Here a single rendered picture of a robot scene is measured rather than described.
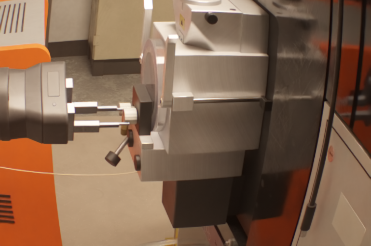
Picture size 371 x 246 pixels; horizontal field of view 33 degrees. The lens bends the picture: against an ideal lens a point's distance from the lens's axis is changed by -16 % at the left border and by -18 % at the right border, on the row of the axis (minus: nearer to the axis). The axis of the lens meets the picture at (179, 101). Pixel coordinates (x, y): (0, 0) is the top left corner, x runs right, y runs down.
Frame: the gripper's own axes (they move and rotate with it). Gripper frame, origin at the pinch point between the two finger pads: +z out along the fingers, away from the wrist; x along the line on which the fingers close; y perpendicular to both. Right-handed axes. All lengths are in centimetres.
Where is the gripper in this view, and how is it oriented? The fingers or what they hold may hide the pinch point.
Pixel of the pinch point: (127, 116)
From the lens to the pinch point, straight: 70.8
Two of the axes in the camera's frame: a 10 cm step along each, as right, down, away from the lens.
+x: -1.5, -8.0, 5.8
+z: 9.7, -0.3, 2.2
